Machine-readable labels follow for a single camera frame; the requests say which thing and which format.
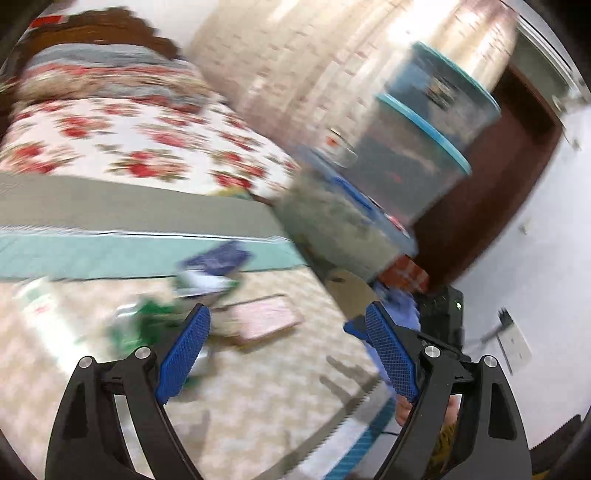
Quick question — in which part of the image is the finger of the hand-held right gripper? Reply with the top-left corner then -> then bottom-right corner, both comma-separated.
343,320 -> 370,343

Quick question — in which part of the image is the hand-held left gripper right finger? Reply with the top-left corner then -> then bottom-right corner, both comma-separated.
365,301 -> 532,480

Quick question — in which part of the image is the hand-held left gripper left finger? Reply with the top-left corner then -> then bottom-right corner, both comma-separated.
45,303 -> 212,480

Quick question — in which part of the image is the beige waste bin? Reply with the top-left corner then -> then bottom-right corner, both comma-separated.
325,270 -> 377,324

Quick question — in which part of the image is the green-label plastic bottle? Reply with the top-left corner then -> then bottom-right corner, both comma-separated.
104,298 -> 185,352

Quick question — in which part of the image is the pink box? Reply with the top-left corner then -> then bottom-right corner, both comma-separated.
226,295 -> 305,344

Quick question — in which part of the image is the dark blue packet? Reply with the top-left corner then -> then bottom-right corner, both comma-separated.
182,240 -> 254,278

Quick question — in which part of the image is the light blue cloth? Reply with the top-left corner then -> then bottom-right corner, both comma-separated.
365,281 -> 422,407

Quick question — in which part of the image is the orange plastic bag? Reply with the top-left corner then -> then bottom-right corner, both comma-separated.
379,256 -> 430,294

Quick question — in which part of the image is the zigzag patterned blanket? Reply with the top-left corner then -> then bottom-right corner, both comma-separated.
0,173 -> 398,480

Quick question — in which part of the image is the clear storage box teal lid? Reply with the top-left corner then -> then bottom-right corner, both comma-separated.
344,92 -> 472,222

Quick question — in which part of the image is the dark brown wooden door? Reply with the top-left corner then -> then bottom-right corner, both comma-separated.
411,65 -> 564,289

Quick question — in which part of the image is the white enamel mug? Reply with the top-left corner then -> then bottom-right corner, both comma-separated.
323,129 -> 358,167

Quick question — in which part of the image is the floral bedsheet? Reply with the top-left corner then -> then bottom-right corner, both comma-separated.
0,97 -> 301,195

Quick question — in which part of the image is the clear storage box black label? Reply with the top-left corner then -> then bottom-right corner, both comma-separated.
385,41 -> 502,148

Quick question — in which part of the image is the beige leaf-print curtain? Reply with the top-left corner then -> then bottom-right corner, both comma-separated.
189,0 -> 518,153

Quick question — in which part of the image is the folded patterned quilt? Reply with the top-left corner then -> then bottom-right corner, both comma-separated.
14,44 -> 218,104

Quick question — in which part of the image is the carved wooden headboard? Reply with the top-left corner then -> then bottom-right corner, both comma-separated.
23,7 -> 181,61

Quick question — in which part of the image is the clear storage box blue handle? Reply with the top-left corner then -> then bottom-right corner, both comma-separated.
272,145 -> 419,282

